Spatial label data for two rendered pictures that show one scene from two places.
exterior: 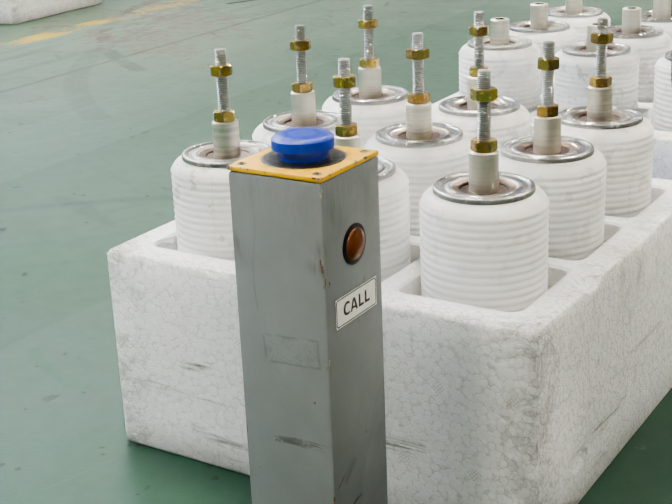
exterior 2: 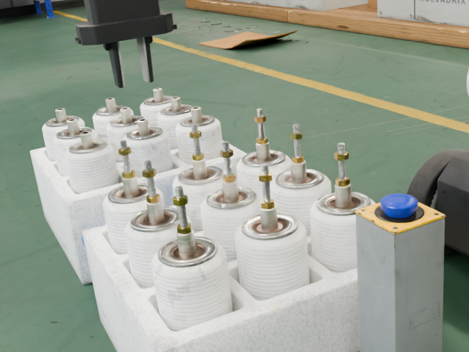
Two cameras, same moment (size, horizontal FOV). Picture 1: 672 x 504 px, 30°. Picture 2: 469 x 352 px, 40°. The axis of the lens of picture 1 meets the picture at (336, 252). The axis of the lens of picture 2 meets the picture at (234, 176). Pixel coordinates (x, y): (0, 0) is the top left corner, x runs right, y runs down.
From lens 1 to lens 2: 0.86 m
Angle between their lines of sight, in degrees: 53
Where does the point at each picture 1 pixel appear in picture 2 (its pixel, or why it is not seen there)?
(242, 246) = (400, 274)
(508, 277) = not seen: hidden behind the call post
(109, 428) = not seen: outside the picture
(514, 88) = (113, 167)
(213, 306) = (247, 341)
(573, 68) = (149, 146)
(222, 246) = (221, 306)
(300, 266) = (433, 267)
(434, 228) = (351, 231)
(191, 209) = (202, 293)
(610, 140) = (288, 166)
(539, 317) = not seen: hidden behind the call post
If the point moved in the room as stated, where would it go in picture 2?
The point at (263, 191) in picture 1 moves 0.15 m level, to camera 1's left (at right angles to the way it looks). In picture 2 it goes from (415, 237) to (364, 310)
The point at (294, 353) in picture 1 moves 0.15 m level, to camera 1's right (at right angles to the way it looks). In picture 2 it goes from (426, 316) to (458, 255)
